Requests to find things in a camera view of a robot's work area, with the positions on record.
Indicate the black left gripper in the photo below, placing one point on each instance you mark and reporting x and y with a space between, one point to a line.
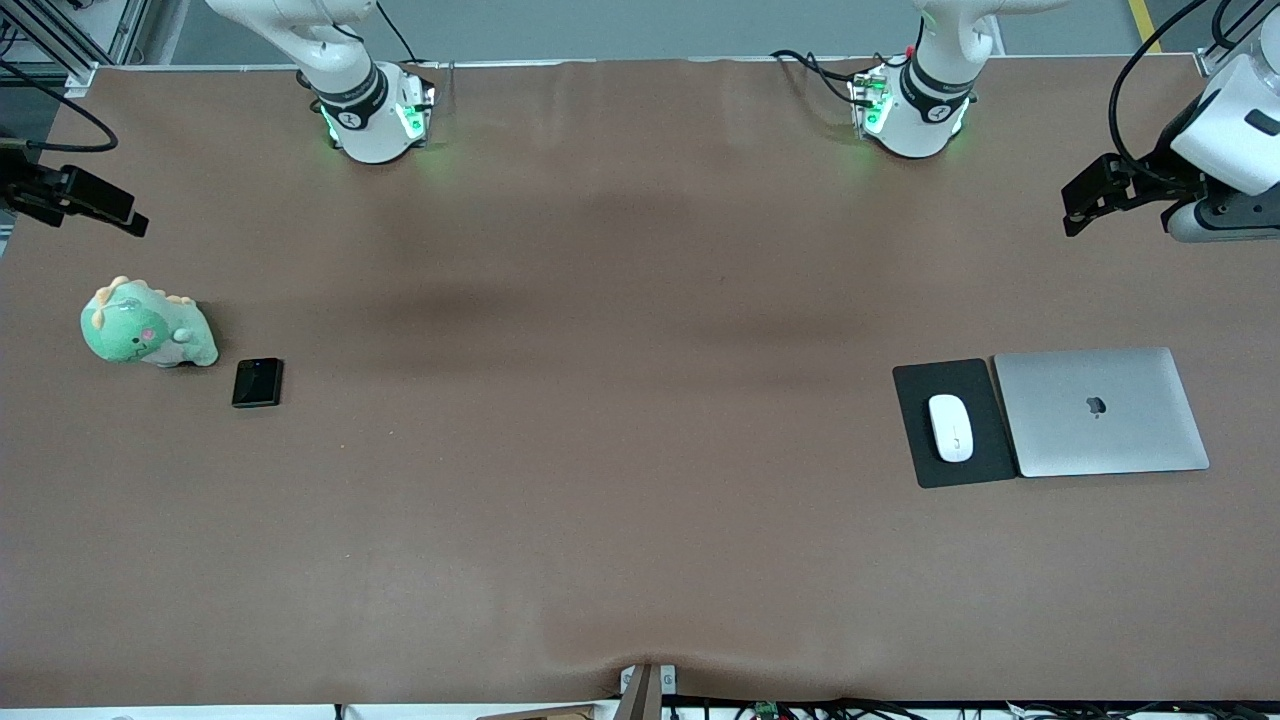
1157 171

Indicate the silver closed laptop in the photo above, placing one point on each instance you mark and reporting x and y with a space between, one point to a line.
1100 412

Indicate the brown table cover mat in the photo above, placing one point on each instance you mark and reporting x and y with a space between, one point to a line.
640 550

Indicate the green dinosaur plush toy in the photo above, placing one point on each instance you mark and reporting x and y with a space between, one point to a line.
140 330

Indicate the black phone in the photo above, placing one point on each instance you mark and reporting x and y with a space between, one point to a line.
257 383

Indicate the black mouse pad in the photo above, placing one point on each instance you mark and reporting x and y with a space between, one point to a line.
910 440

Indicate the white computer mouse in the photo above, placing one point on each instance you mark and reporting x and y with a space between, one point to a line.
951 428

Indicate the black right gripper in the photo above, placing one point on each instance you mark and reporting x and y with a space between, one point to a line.
28 187

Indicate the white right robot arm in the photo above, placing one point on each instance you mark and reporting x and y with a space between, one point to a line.
370 120

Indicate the small metal bracket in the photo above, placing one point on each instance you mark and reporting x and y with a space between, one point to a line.
668 680
627 681

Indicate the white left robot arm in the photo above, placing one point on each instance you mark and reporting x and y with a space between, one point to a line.
915 120

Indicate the aluminium frame profile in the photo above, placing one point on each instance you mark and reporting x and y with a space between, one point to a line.
128 30
1210 62
50 40

